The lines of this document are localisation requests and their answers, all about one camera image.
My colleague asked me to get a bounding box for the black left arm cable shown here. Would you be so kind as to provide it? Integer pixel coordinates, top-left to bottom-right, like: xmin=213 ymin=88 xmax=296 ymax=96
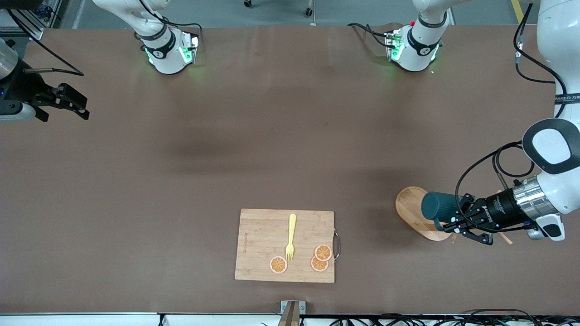
xmin=454 ymin=2 xmax=569 ymax=234

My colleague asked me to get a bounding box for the black left base cable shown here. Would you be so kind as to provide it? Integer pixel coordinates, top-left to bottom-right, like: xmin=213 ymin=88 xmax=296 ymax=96
xmin=348 ymin=23 xmax=396 ymax=48

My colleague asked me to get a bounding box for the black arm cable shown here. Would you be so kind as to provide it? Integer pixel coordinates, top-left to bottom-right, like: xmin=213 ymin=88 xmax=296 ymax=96
xmin=7 ymin=9 xmax=85 ymax=77
xmin=454 ymin=2 xmax=569 ymax=234

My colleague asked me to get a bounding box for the wooden mug tree rack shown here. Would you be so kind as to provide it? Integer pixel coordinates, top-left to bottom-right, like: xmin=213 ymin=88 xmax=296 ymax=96
xmin=395 ymin=186 xmax=513 ymax=245

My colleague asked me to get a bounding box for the metal table edge bracket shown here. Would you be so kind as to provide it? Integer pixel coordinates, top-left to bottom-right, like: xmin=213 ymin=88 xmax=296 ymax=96
xmin=280 ymin=300 xmax=306 ymax=326

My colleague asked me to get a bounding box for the black cable bundle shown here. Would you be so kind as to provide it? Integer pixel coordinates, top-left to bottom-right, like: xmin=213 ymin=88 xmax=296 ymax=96
xmin=329 ymin=309 xmax=580 ymax=326

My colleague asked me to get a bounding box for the blue cable coil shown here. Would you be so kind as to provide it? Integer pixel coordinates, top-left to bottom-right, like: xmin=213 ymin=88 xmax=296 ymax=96
xmin=34 ymin=0 xmax=54 ymax=19

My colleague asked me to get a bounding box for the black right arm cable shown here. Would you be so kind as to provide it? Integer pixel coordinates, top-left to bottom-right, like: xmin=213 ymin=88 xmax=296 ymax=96
xmin=7 ymin=9 xmax=85 ymax=77

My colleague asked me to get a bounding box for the teal mug yellow inside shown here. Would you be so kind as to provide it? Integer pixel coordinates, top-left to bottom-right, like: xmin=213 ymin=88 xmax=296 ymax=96
xmin=421 ymin=192 xmax=467 ymax=232

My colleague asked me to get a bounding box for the bamboo cutting board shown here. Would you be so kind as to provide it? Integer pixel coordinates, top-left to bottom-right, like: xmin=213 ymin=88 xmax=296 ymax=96
xmin=235 ymin=209 xmax=335 ymax=283

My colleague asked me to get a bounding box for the black base cable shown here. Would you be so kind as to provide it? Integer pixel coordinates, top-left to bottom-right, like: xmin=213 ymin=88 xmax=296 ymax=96
xmin=138 ymin=0 xmax=203 ymax=48
xmin=348 ymin=23 xmax=396 ymax=48

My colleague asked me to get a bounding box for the yellow plastic fork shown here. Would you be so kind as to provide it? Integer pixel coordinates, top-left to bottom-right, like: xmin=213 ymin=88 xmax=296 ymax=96
xmin=285 ymin=214 xmax=297 ymax=262

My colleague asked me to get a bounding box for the black right base cable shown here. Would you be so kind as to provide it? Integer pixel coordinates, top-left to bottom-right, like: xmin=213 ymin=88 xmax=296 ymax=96
xmin=138 ymin=0 xmax=203 ymax=48

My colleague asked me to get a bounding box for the aluminium frame post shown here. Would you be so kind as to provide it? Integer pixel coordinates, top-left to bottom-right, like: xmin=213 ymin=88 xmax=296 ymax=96
xmin=0 ymin=9 xmax=44 ymax=40

